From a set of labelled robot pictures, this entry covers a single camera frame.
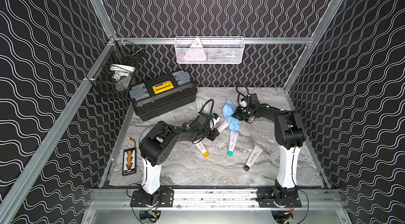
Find black toolbox yellow latch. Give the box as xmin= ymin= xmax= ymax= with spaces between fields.
xmin=129 ymin=71 xmax=198 ymax=121

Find white tube teal cap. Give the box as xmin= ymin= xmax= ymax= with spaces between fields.
xmin=228 ymin=132 xmax=239 ymax=156

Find white tube pink cap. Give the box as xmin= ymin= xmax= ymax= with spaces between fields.
xmin=217 ymin=119 xmax=228 ymax=133

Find white tube dark blue cap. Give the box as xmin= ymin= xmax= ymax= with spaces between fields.
xmin=244 ymin=145 xmax=263 ymax=171

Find black battery pack card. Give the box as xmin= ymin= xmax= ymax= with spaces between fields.
xmin=122 ymin=136 xmax=137 ymax=176

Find white tube black cap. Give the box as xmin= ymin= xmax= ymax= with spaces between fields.
xmin=196 ymin=98 xmax=203 ymax=112

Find white tube orange cap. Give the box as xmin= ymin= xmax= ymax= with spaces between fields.
xmin=196 ymin=142 xmax=209 ymax=157

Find pink triangle item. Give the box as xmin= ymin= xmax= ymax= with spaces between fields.
xmin=184 ymin=37 xmax=207 ymax=62

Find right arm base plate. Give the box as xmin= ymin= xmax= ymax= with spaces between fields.
xmin=256 ymin=187 xmax=302 ymax=208

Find black wire basket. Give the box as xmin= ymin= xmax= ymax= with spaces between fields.
xmin=90 ymin=41 xmax=146 ymax=99

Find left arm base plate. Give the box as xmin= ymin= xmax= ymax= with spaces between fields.
xmin=130 ymin=189 xmax=174 ymax=208

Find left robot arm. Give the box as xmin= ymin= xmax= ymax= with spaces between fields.
xmin=139 ymin=112 xmax=220 ymax=194

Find clear wall basket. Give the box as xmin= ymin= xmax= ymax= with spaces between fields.
xmin=174 ymin=36 xmax=245 ymax=64

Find blue microfiber cloth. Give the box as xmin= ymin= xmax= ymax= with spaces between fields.
xmin=223 ymin=99 xmax=241 ymax=132

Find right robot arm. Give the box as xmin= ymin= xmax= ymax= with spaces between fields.
xmin=232 ymin=94 xmax=306 ymax=192

